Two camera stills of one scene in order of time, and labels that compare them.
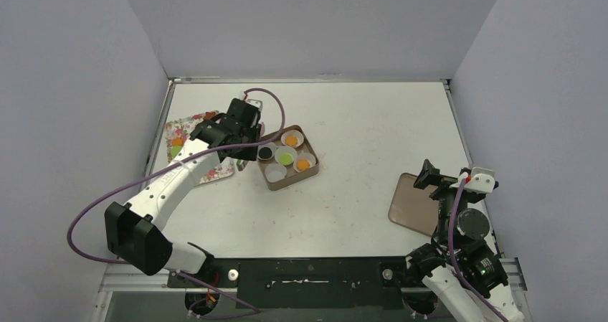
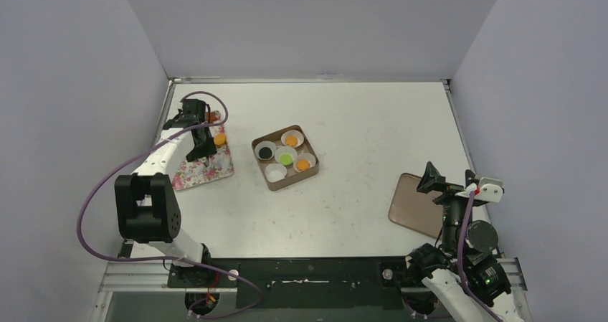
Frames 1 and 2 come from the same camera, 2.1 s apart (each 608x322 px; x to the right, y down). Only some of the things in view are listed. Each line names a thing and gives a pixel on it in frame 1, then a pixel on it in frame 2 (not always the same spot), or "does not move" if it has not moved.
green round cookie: [285, 159] does not move
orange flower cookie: [302, 165] does not move
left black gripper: [248, 155] to [208, 150]
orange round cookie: [291, 140] does not move
